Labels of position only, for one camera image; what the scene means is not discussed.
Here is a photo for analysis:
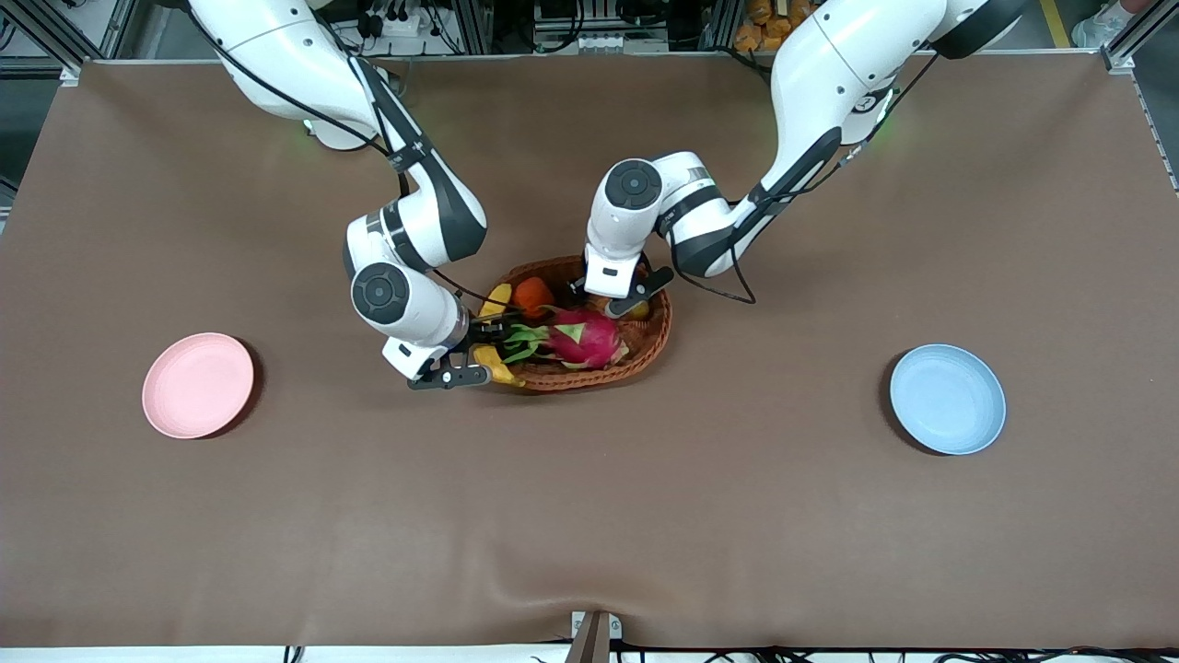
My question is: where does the yellow banana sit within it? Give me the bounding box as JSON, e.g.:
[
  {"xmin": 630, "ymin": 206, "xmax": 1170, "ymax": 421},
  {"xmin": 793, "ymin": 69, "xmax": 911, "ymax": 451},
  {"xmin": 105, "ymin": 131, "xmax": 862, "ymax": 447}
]
[{"xmin": 473, "ymin": 283, "xmax": 526, "ymax": 389}]

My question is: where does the orange fruit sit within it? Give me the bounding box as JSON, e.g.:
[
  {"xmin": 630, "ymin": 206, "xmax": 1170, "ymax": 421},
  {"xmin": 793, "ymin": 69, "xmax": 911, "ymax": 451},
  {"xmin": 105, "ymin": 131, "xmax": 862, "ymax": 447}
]
[{"xmin": 513, "ymin": 276, "xmax": 556, "ymax": 320}]

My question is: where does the pink dragon fruit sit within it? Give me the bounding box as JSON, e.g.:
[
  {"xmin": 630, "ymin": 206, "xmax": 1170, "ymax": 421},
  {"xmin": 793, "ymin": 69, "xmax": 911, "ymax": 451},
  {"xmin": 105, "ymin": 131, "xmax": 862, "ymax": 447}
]
[{"xmin": 497, "ymin": 308, "xmax": 630, "ymax": 371}]

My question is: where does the brown wicker basket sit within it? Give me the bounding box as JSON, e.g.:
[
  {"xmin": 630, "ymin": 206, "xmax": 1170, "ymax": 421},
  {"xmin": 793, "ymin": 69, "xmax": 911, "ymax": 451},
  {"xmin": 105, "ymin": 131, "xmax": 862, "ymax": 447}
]
[{"xmin": 472, "ymin": 255, "xmax": 674, "ymax": 392}]

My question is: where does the brown tablecloth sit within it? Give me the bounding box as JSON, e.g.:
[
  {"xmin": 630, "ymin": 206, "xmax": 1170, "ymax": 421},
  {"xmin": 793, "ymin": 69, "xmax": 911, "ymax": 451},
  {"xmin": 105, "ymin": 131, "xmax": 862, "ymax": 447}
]
[{"xmin": 0, "ymin": 51, "xmax": 1179, "ymax": 650}]

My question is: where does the pink plate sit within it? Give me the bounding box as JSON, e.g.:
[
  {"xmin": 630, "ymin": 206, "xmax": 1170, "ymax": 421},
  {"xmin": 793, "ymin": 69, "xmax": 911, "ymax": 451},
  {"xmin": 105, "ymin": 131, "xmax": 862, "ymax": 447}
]
[{"xmin": 141, "ymin": 332, "xmax": 255, "ymax": 440}]

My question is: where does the grey control box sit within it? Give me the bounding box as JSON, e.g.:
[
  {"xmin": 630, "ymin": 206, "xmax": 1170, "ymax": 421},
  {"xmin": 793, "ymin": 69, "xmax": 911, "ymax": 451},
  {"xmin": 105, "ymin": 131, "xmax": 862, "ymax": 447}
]
[{"xmin": 532, "ymin": 0, "xmax": 671, "ymax": 54}]

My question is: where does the bag of orange items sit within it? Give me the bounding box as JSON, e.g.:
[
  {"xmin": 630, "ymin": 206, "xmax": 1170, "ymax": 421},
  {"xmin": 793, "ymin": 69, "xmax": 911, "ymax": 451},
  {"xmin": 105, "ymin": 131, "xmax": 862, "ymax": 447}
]
[{"xmin": 734, "ymin": 0, "xmax": 802, "ymax": 52}]

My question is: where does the white power strip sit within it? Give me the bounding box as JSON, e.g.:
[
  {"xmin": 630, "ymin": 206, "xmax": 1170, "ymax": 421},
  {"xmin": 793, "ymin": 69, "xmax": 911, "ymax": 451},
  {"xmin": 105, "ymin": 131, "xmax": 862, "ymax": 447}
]
[{"xmin": 359, "ymin": 0, "xmax": 454, "ymax": 42}]

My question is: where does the light blue plate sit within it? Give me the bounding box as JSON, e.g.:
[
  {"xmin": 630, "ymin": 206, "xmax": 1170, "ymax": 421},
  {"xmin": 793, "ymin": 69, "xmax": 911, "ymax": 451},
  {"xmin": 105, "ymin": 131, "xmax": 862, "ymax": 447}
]
[{"xmin": 889, "ymin": 343, "xmax": 1008, "ymax": 457}]

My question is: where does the white sneaker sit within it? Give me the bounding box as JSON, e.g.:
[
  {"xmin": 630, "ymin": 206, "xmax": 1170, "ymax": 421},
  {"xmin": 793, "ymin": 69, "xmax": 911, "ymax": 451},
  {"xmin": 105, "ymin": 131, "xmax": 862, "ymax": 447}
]
[{"xmin": 1071, "ymin": 0, "xmax": 1132, "ymax": 49}]

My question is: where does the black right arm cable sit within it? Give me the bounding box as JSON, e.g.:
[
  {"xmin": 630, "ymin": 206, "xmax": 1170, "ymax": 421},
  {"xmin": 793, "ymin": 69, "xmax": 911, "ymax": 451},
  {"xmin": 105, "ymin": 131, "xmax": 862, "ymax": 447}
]
[{"xmin": 184, "ymin": 0, "xmax": 503, "ymax": 309}]

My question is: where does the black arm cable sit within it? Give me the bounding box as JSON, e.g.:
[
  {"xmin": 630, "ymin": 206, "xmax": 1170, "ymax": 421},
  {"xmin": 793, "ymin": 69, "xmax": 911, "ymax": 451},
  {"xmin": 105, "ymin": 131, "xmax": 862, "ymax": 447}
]
[
  {"xmin": 668, "ymin": 51, "xmax": 945, "ymax": 306},
  {"xmin": 184, "ymin": 0, "xmax": 503, "ymax": 309}
]

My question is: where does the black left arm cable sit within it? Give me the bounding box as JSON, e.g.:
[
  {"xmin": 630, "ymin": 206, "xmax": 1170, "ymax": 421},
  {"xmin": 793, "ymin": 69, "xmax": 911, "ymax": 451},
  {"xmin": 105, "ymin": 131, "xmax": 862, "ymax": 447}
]
[{"xmin": 668, "ymin": 51, "xmax": 945, "ymax": 306}]

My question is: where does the metal table bracket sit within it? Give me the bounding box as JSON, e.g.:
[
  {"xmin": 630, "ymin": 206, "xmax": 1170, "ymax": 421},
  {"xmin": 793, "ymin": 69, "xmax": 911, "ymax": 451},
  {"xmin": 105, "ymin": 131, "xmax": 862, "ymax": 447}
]
[{"xmin": 569, "ymin": 610, "xmax": 624, "ymax": 663}]

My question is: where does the aluminium frame profile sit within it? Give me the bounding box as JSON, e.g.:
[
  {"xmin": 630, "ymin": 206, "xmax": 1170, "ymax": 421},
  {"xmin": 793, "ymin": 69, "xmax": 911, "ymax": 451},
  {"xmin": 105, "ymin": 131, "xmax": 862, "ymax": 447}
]
[
  {"xmin": 1101, "ymin": 0, "xmax": 1179, "ymax": 73},
  {"xmin": 0, "ymin": 0, "xmax": 139, "ymax": 84}
]

